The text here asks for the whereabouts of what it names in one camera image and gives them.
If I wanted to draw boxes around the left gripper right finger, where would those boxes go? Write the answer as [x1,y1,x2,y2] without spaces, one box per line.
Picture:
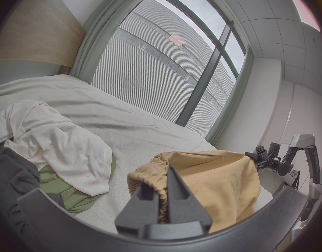
[165,164,213,236]

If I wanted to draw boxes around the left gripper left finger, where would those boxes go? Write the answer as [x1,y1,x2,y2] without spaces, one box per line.
[115,183,161,237]

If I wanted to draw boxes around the tan shorts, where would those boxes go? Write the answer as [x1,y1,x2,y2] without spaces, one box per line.
[127,150,261,234]

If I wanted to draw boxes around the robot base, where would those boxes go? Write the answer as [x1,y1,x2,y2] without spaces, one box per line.
[276,170,302,192]

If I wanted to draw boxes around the green garment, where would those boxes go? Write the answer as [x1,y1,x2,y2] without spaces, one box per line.
[39,155,117,214]

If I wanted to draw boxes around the white garment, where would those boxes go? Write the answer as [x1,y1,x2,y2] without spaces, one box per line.
[0,100,113,196]

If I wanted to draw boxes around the bed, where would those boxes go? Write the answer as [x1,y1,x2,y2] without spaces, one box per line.
[0,0,274,237]

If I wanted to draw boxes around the black T-shirt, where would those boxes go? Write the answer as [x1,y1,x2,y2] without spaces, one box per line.
[0,145,66,236]

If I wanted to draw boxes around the grey-green curtain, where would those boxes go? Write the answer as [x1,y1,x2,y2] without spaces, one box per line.
[70,0,165,86]

